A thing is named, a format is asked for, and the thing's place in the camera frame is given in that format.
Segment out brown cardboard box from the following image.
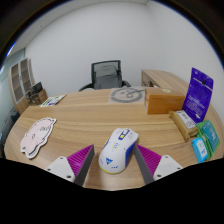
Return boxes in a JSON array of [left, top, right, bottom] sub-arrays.
[[34, 89, 49, 105]]

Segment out wooden side desk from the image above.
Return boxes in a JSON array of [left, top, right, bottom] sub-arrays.
[[140, 69, 188, 91]]

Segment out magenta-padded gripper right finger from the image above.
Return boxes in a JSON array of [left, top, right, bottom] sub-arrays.
[[133, 143, 184, 186]]

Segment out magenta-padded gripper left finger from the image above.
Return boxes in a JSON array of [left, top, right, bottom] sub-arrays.
[[43, 144, 95, 187]]

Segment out pink pig-shaped mouse pad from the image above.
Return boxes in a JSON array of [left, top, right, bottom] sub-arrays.
[[19, 116, 58, 160]]

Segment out white and blue computer mouse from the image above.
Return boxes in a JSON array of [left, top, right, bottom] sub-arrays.
[[98, 127, 139, 175]]

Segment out tan wrapped packet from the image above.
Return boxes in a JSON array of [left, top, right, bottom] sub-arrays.
[[168, 109, 200, 141]]

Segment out grey mesh office chair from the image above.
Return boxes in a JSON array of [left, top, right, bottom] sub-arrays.
[[78, 59, 132, 92]]

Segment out small blue packet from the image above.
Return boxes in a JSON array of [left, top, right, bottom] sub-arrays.
[[191, 136, 209, 164]]

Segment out green flat packet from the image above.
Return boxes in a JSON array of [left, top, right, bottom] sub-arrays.
[[195, 119, 221, 158]]

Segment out black cardboard box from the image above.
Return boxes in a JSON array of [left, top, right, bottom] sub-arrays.
[[29, 81, 44, 96]]

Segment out white sticker sheet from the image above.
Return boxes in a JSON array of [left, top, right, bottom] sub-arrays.
[[39, 94, 67, 108]]

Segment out wooden shelf cabinet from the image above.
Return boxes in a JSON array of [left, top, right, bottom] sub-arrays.
[[8, 58, 36, 114]]

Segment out purple standing pouch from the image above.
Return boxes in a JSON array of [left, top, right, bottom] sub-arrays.
[[182, 67, 214, 124]]

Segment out orange wooden box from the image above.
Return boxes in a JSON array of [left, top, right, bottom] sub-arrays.
[[144, 87, 186, 116]]

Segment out dark armchair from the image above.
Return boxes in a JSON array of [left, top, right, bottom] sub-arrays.
[[0, 108, 21, 158]]

